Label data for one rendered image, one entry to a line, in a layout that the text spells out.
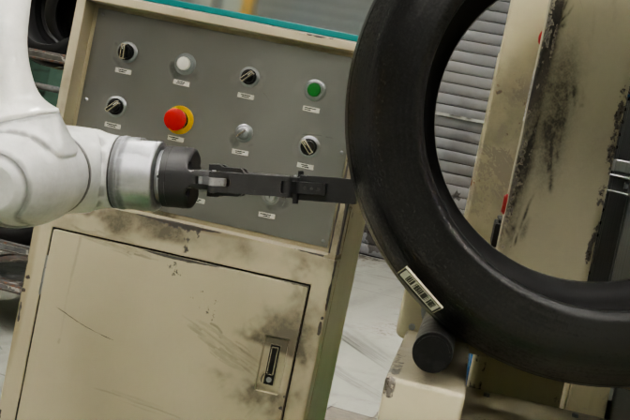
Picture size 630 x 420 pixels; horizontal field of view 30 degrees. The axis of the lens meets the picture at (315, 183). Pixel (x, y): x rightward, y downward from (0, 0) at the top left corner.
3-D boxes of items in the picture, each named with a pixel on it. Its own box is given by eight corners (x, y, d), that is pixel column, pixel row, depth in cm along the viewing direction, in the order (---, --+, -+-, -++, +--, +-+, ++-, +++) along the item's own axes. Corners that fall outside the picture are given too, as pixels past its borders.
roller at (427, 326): (442, 288, 163) (466, 310, 162) (420, 312, 163) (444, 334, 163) (430, 323, 128) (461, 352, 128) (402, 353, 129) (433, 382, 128)
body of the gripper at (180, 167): (157, 144, 140) (232, 151, 138) (174, 145, 148) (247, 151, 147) (152, 207, 140) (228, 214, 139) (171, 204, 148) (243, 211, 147)
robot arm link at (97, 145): (128, 210, 150) (95, 223, 138) (13, 200, 153) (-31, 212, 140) (133, 126, 149) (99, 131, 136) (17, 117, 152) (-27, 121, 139)
